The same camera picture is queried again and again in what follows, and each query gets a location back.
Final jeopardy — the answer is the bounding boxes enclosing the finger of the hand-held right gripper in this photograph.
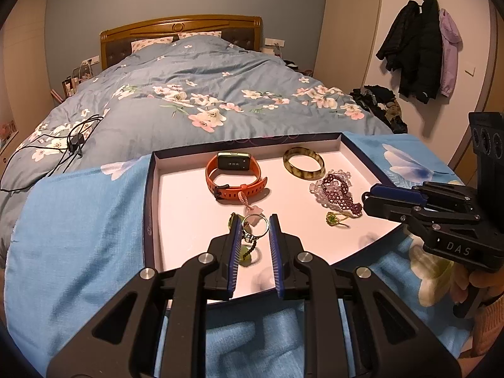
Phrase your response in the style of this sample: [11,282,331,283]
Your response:
[362,193,479,241]
[370,182,478,212]

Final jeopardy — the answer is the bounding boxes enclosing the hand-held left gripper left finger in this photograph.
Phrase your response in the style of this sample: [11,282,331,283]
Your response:
[46,218,242,378]

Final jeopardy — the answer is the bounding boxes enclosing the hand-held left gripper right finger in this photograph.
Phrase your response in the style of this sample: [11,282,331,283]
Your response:
[268,213,462,378]

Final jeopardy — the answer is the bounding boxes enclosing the silver keyring with green charm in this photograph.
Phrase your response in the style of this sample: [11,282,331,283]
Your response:
[240,213,271,267]

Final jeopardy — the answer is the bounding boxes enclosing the purple bead bracelet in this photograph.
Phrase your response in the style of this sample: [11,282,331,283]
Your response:
[321,172,363,217]

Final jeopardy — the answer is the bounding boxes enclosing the pink pendant with beaded string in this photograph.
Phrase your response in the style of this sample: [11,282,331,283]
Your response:
[236,191,264,218]

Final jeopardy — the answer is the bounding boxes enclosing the yellow-green beaded ornament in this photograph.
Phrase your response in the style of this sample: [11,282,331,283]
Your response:
[325,210,353,229]

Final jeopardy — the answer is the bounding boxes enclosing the dark blue tray box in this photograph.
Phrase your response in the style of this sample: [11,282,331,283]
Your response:
[142,132,406,306]

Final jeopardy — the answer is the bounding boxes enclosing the clear crystal bead bracelet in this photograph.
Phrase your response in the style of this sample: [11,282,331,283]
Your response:
[308,169,355,207]

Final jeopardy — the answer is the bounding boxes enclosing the person's right forearm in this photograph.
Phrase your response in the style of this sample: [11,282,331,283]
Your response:
[472,293,504,359]

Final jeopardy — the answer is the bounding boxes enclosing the person's right hand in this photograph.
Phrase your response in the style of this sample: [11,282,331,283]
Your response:
[452,262,502,308]

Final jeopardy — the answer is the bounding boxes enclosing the orange smartwatch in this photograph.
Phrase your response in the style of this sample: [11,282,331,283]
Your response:
[205,151,269,201]

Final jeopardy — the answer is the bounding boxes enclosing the tortoiseshell bangle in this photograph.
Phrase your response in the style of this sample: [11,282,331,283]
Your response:
[283,146,325,180]

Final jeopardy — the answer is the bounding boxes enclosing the pile of dark clothes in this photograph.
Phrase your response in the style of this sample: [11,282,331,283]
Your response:
[350,84,408,135]

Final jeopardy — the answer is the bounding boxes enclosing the black coat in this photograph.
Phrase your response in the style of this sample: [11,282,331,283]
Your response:
[398,0,444,105]
[376,0,420,97]

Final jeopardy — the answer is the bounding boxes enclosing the purple jacket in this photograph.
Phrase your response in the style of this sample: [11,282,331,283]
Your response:
[438,8,461,98]

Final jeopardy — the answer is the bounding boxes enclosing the light blue flower blanket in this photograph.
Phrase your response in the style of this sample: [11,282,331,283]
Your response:
[6,132,473,378]

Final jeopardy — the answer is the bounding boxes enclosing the floral pillow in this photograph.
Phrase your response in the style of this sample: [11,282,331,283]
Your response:
[178,31,223,41]
[131,36,174,53]

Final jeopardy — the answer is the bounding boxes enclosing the bedside clutter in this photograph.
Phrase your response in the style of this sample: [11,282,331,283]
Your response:
[49,57,97,101]

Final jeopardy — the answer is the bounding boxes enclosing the wooden bed headboard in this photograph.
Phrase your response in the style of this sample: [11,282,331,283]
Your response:
[99,16,264,72]

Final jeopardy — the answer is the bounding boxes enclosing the black charger cable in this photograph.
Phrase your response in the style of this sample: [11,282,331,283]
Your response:
[0,114,105,193]

